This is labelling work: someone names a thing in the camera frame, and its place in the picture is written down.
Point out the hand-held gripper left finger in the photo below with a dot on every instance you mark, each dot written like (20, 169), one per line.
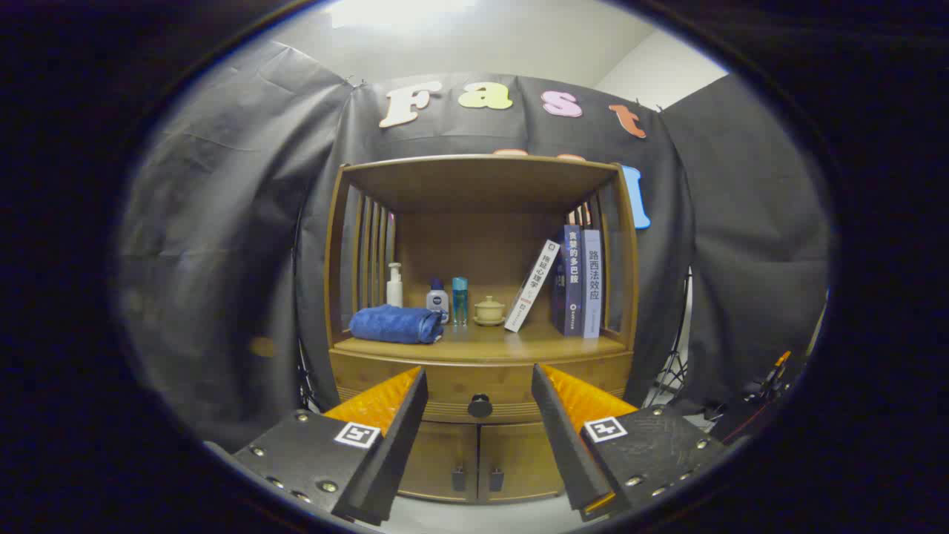
(400, 437)

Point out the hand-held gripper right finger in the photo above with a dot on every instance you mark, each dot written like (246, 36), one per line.
(560, 437)

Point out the wooden drawer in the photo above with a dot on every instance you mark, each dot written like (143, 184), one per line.
(460, 382)

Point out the black round drawer knob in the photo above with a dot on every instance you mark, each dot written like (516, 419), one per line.
(480, 406)

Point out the wooden cabinet door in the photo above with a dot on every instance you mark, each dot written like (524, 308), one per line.
(519, 460)
(445, 460)

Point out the wooden countertop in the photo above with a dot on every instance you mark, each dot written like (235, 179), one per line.
(482, 341)

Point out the wooden cabinet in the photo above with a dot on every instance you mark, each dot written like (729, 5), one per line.
(482, 185)

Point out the black light stand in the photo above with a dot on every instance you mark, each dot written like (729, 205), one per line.
(671, 371)
(304, 378)

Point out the folded blue towel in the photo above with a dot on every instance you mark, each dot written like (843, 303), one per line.
(397, 324)

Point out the white bottle with blue cap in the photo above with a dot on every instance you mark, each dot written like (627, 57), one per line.
(437, 300)

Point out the beige lidded teacup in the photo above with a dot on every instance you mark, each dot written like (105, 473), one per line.
(489, 310)

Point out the white pump bottle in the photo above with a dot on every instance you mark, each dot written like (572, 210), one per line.
(394, 289)

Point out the clear blue bottle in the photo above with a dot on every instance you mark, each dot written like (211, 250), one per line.
(460, 300)

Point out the white book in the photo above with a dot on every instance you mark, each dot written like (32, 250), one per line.
(532, 285)

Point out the lavender book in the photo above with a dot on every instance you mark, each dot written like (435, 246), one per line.
(592, 285)

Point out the navy blue book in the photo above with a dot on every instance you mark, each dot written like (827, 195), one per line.
(571, 282)

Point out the black orange device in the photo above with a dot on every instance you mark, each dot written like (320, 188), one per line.
(771, 386)

